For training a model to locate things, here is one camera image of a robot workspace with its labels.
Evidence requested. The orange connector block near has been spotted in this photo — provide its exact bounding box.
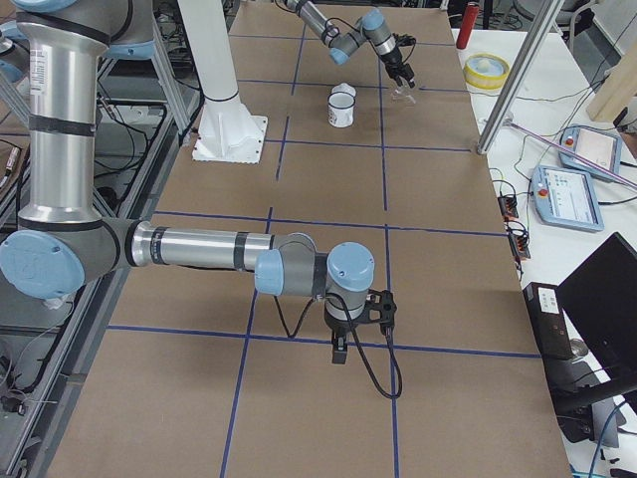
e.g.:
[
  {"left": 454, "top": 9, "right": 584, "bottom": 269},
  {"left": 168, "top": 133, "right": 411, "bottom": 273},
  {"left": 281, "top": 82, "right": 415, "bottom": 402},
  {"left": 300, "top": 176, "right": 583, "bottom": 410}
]
[{"left": 505, "top": 220, "right": 531, "bottom": 261}]

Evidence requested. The clear glass funnel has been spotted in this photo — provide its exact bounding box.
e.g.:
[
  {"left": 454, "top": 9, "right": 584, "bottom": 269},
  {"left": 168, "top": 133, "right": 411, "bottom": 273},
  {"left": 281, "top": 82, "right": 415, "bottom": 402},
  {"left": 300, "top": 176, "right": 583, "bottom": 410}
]
[{"left": 390, "top": 86, "right": 416, "bottom": 106}]

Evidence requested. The aluminium frame post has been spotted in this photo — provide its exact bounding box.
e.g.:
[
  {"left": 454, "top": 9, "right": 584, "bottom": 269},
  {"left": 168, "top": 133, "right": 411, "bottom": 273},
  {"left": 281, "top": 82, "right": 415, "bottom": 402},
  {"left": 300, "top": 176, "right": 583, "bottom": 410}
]
[{"left": 477, "top": 0, "right": 563, "bottom": 155}]

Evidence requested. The near teach pendant tablet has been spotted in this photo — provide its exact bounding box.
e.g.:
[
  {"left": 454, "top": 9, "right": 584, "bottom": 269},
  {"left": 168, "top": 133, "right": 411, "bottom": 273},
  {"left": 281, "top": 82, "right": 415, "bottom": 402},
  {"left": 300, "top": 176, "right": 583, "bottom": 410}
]
[{"left": 531, "top": 165, "right": 604, "bottom": 232}]

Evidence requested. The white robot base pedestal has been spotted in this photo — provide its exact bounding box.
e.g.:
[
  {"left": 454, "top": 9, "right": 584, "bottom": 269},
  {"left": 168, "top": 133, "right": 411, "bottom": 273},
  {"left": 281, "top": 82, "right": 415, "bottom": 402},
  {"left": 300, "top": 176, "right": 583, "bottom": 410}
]
[{"left": 178, "top": 0, "right": 268, "bottom": 164}]

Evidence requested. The red cylinder can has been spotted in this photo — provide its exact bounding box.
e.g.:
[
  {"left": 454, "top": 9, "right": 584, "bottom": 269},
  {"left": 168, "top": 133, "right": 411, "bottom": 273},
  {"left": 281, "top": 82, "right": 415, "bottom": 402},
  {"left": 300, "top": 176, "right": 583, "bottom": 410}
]
[{"left": 456, "top": 1, "right": 480, "bottom": 50}]

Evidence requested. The teach pendant tablet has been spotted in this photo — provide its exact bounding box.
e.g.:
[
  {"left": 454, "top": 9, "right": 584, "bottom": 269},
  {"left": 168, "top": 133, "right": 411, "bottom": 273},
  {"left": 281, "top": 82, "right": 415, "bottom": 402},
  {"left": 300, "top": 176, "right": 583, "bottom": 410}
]
[
  {"left": 531, "top": 165, "right": 604, "bottom": 232},
  {"left": 558, "top": 124, "right": 622, "bottom": 181}
]

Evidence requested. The far teach pendant tablet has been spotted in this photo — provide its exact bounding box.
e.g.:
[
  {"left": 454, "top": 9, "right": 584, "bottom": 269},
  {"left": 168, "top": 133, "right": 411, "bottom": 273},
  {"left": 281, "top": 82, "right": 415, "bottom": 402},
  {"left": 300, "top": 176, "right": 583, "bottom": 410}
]
[{"left": 558, "top": 124, "right": 622, "bottom": 181}]

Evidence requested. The wooden beam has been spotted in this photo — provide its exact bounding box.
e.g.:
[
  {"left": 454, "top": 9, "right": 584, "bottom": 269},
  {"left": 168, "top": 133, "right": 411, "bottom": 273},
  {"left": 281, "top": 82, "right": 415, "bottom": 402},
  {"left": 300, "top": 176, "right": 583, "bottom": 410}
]
[{"left": 586, "top": 44, "right": 637, "bottom": 122}]

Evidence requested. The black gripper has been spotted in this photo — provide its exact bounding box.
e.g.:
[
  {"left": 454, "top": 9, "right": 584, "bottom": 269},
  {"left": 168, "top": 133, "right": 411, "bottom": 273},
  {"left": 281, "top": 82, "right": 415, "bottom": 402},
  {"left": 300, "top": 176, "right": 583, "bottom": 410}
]
[
  {"left": 381, "top": 47, "right": 416, "bottom": 89},
  {"left": 325, "top": 316, "right": 350, "bottom": 364}
]

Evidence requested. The yellow rimmed bowl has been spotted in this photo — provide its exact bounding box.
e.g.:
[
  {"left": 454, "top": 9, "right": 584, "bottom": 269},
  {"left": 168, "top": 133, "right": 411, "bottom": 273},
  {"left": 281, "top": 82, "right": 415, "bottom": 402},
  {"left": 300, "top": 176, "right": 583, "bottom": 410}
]
[{"left": 463, "top": 53, "right": 511, "bottom": 91}]

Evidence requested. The black box device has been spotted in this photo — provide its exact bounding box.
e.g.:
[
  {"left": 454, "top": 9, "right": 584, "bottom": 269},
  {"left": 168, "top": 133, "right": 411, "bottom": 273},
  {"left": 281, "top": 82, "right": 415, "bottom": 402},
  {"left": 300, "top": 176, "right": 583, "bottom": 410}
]
[{"left": 523, "top": 282, "right": 573, "bottom": 360}]

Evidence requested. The black monitor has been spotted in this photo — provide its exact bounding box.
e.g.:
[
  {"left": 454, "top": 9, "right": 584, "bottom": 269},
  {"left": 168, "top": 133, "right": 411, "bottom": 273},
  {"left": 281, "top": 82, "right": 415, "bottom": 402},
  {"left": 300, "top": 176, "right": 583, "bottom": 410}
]
[{"left": 556, "top": 232, "right": 636, "bottom": 377}]

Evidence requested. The orange connector block far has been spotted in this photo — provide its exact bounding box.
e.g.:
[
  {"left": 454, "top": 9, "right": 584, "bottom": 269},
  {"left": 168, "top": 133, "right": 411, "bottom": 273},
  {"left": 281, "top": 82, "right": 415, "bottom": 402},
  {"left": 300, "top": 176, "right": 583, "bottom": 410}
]
[{"left": 498, "top": 190, "right": 519, "bottom": 220}]

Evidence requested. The orange connector block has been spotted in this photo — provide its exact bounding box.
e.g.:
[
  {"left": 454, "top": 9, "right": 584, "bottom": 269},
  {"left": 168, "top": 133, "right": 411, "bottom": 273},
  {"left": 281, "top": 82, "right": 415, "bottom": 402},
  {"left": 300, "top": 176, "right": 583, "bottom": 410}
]
[
  {"left": 498, "top": 190, "right": 519, "bottom": 220},
  {"left": 505, "top": 220, "right": 531, "bottom": 261}
]

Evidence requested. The white enamel cup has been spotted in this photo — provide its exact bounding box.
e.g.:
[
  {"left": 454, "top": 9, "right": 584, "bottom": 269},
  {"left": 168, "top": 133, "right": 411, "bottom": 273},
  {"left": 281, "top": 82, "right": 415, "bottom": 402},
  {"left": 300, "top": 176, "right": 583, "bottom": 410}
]
[{"left": 327, "top": 92, "right": 355, "bottom": 128}]

